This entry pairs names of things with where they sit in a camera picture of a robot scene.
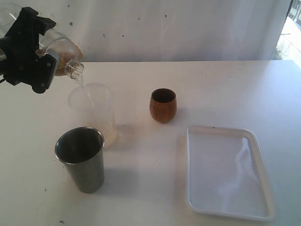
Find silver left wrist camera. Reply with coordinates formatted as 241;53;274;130
35;47;60;63

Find clear plastic shaker cup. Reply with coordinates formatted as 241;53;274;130
0;2;22;38

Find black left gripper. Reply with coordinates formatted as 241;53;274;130
0;7;56;94

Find brown wooden cup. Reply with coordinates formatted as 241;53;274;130
149;88;177;123

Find white backdrop sheet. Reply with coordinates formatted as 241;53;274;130
16;0;290;62

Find white rectangular tray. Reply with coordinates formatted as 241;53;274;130
186;125;276;222

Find stainless steel cup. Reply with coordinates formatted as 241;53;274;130
55;127;104;194

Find clear dome strainer lid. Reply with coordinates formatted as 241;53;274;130
39;28;84;85

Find clear plastic container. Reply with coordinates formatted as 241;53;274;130
68;83;117;149

